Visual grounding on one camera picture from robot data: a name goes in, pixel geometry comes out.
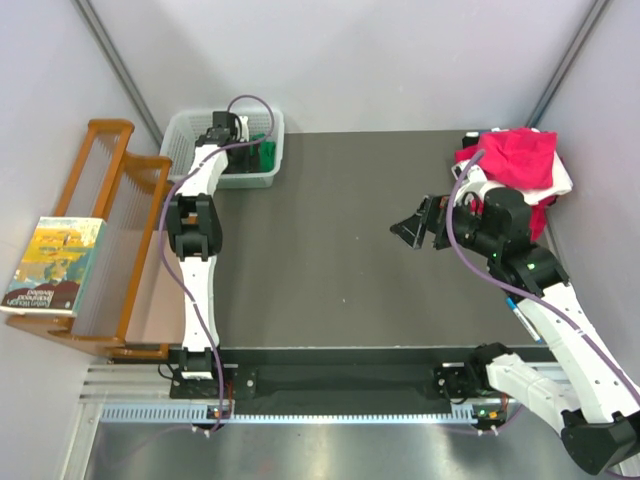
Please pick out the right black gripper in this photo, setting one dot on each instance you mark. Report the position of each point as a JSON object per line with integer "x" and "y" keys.
{"x": 412, "y": 229}

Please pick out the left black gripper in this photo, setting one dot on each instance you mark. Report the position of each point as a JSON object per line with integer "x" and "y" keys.
{"x": 242, "y": 157}

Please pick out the green t shirt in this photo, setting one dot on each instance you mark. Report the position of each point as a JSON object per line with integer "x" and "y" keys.
{"x": 262, "y": 155}

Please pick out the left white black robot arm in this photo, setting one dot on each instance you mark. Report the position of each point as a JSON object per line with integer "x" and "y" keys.
{"x": 195, "y": 237}

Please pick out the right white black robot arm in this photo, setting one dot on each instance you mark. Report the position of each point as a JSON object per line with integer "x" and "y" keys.
{"x": 596, "y": 415}

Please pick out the wooden rack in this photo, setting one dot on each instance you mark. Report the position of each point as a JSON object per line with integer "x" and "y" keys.
{"x": 127, "y": 191}

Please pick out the red bottom shirt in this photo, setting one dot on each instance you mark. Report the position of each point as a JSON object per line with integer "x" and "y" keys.
{"x": 540, "y": 200}

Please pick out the pink red folded shirt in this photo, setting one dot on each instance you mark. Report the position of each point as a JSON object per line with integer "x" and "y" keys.
{"x": 520, "y": 158}

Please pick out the paperback book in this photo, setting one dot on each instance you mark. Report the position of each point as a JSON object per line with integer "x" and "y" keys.
{"x": 55, "y": 269}

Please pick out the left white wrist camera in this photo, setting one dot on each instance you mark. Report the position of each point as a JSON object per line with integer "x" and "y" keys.
{"x": 243, "y": 133}

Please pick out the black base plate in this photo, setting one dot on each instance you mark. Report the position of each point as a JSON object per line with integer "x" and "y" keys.
{"x": 401, "y": 380}

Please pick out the grey slotted cable duct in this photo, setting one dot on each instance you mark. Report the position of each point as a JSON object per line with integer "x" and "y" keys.
{"x": 206, "y": 414}

